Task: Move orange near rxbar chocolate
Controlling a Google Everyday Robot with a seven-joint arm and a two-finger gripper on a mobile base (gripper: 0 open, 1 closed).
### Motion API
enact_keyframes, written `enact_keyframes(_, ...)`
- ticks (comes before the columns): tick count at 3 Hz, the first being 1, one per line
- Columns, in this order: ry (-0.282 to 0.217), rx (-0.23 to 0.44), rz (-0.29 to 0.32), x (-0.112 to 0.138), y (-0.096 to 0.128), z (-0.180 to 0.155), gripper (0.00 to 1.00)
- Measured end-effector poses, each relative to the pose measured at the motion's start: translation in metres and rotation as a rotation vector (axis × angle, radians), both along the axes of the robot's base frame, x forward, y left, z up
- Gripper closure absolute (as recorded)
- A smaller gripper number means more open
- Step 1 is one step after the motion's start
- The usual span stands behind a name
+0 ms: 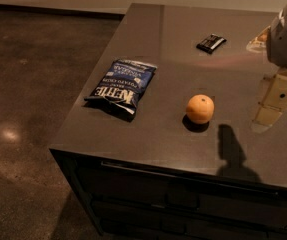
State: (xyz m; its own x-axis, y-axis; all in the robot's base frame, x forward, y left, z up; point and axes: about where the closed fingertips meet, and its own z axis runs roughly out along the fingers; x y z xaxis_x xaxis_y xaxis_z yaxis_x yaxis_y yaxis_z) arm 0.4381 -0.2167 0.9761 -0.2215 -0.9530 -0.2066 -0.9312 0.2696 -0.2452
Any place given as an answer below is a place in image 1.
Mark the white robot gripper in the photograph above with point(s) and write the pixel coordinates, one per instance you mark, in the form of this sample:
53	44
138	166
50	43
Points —
285	40

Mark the orange fruit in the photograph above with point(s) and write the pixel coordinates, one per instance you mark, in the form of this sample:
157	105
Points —
200	109

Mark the black rxbar chocolate bar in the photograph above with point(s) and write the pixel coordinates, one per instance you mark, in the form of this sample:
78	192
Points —
210	43

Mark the blue Kettle chips bag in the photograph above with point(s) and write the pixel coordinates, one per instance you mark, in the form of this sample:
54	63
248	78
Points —
123	84

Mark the dark cabinet with drawers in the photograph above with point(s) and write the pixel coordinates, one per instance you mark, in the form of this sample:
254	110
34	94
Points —
161	176

